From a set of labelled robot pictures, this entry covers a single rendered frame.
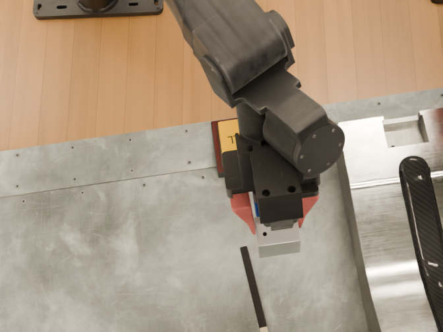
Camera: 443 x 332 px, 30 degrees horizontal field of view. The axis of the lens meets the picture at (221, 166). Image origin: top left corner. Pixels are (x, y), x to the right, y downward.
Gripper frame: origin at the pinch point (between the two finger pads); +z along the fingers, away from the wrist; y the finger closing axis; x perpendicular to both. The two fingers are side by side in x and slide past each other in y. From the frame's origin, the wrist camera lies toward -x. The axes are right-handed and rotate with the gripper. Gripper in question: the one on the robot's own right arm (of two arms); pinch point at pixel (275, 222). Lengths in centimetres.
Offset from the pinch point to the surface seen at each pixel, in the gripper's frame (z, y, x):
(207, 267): 13.5, -9.3, 7.0
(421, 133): 2.1, 21.1, 14.5
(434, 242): 7.7, 19.1, 0.4
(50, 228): 9.6, -30.2, 14.8
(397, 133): 1.9, 18.0, 15.0
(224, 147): 3.1, -4.7, 18.8
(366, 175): 2.4, 12.4, 8.3
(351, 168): 1.8, 10.8, 9.3
